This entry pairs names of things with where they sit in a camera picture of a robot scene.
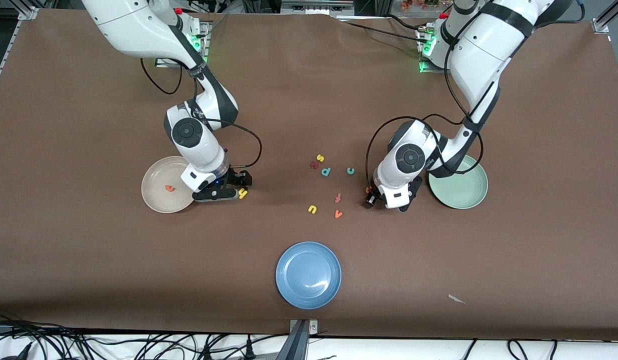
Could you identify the beige brown plate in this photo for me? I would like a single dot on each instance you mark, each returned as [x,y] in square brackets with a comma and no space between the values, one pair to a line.
[159,172]

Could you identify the blue plate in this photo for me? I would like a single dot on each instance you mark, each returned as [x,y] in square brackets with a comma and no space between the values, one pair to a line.
[308,275]

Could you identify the aluminium side rail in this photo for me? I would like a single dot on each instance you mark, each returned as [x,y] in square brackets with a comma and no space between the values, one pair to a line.
[4,55]

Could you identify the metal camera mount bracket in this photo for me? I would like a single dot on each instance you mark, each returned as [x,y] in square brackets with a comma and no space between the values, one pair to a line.
[299,340]

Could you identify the maroon foam letter n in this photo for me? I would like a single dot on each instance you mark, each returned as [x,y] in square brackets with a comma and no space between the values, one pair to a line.
[314,165]

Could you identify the aluminium corner bracket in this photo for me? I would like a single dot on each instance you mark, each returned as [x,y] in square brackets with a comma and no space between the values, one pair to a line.
[28,13]

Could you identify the brown table cover sheet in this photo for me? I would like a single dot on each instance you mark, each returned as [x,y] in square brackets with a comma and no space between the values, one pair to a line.
[289,100]

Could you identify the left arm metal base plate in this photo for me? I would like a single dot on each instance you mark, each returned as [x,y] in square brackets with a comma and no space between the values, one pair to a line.
[429,70]

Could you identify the orange flower decoration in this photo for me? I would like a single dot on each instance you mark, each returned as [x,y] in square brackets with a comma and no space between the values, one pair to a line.
[419,4]

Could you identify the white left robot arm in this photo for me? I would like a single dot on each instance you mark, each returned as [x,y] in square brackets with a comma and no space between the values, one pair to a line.
[484,50]

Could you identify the pink foam letter f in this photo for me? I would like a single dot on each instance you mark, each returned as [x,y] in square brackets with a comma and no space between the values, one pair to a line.
[338,198]

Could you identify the grey power strip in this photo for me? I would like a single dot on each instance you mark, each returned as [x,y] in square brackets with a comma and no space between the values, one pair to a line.
[314,7]

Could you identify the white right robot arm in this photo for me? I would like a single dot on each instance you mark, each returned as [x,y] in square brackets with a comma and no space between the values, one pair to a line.
[139,30]

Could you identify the aluminium frame profile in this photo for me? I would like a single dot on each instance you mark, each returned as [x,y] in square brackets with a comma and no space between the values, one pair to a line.
[601,25]

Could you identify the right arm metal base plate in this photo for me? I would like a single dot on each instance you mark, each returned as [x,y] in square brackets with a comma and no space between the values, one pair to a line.
[206,37]

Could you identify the white paper scrap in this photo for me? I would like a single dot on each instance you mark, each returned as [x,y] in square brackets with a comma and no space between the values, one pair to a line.
[456,299]

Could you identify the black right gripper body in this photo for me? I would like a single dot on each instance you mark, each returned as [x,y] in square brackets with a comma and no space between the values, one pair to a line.
[234,176]

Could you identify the green plate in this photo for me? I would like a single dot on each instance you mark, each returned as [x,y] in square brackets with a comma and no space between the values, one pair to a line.
[459,192]

